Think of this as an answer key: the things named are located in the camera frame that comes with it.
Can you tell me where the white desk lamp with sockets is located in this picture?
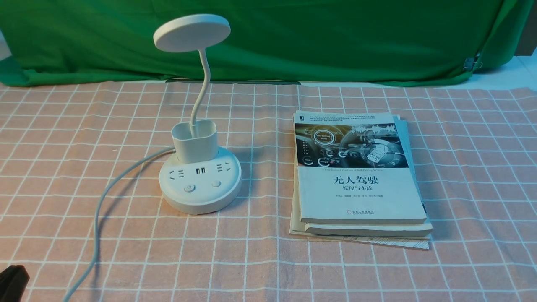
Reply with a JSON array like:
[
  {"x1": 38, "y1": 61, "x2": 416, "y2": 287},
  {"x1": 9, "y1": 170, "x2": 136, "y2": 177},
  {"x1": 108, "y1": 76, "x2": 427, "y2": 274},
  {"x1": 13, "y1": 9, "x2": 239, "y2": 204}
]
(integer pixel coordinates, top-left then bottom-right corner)
[{"x1": 153, "y1": 14, "x2": 242, "y2": 215}]

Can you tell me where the green backdrop cloth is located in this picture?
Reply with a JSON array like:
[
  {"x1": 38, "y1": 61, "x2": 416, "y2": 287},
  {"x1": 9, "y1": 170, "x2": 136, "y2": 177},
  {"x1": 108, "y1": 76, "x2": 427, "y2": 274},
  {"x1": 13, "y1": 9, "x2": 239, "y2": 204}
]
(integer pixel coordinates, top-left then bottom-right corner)
[{"x1": 0, "y1": 0, "x2": 534, "y2": 87}]

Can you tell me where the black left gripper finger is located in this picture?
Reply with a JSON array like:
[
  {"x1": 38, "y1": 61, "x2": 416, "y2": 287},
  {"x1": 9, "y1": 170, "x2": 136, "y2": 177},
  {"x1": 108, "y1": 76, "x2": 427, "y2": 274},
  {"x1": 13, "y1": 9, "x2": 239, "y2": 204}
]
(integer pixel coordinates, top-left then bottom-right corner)
[{"x1": 0, "y1": 265, "x2": 30, "y2": 302}]

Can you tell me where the pink checkered tablecloth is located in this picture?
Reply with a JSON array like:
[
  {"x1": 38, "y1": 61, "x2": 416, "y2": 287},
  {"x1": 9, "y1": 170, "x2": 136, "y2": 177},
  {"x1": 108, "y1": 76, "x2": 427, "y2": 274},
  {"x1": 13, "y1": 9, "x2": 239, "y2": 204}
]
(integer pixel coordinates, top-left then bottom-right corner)
[{"x1": 0, "y1": 82, "x2": 537, "y2": 302}]

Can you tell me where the white lamp power cable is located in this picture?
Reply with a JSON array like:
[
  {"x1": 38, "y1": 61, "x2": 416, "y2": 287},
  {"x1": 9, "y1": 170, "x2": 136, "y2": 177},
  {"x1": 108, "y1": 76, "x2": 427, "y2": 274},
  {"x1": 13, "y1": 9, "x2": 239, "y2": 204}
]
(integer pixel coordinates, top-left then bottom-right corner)
[{"x1": 63, "y1": 147, "x2": 176, "y2": 302}]

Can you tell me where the metal binder clip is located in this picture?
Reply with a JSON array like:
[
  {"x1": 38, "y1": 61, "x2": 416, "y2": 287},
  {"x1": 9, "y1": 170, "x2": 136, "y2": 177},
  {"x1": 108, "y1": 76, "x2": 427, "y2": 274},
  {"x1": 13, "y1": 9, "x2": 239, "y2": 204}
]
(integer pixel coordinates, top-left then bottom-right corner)
[{"x1": 463, "y1": 53, "x2": 483, "y2": 73}]

